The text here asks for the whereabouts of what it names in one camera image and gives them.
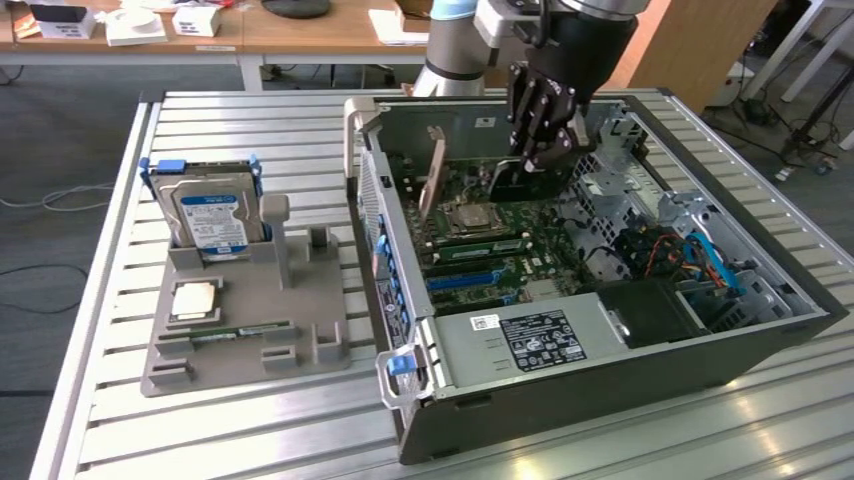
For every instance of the hard disk in blue carrier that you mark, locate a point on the hard disk in blue carrier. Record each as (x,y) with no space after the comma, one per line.
(210,222)

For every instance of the blue expansion slot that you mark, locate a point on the blue expansion slot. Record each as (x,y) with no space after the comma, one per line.
(468,281)

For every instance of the white table frame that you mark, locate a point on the white table frame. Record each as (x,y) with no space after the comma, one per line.
(810,45)

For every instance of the wooden desk white frame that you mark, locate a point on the wooden desk white frame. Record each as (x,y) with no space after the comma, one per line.
(314,35)
(81,45)

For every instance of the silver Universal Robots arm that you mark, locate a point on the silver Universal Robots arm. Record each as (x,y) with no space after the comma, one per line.
(454,50)

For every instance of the metal CPU socket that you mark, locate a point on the metal CPU socket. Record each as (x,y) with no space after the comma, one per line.
(454,231)

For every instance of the grey power supply unit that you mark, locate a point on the grey power supply unit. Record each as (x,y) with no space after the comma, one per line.
(481,350)

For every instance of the white box black top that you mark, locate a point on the white box black top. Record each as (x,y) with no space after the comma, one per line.
(63,25)

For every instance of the graphics card with black shroud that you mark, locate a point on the graphics card with black shroud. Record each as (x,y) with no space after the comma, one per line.
(528,187)

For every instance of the green motherboard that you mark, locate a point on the green motherboard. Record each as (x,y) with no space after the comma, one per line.
(534,235)

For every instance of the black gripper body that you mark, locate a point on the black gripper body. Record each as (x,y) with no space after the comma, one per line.
(588,50)

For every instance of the metal disk bay cage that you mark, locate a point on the metal disk bay cage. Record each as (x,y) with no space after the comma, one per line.
(608,210)

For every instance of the black wheeled stand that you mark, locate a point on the black wheeled stand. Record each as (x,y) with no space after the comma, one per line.
(810,145)

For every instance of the silver CPU chip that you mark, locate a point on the silver CPU chip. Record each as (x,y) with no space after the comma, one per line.
(474,217)
(194,300)

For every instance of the grey printed parts rack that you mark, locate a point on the grey printed parts rack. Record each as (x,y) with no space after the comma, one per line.
(267,310)

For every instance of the white labelled box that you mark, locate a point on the white labelled box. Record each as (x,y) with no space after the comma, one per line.
(197,22)

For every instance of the black round stand base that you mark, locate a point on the black round stand base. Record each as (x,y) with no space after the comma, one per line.
(297,7)

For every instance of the black open PC case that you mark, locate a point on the black open PC case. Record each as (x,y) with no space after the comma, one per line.
(601,400)

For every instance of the orange booklet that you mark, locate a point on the orange booklet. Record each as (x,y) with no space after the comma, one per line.
(26,25)

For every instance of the white pedestal box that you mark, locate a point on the white pedestal box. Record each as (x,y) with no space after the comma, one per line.
(730,85)

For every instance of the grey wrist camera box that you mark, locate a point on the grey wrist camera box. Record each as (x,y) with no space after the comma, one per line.
(497,25)

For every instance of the wooden cabinet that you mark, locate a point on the wooden cabinet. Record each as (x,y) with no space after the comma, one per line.
(701,50)

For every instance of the white paper stack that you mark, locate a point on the white paper stack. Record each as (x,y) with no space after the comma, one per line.
(397,30)

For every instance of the white box with round dish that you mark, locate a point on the white box with round dish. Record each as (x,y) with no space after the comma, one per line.
(134,27)

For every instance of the brown cardboard box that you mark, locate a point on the brown cardboard box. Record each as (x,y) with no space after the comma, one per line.
(410,7)

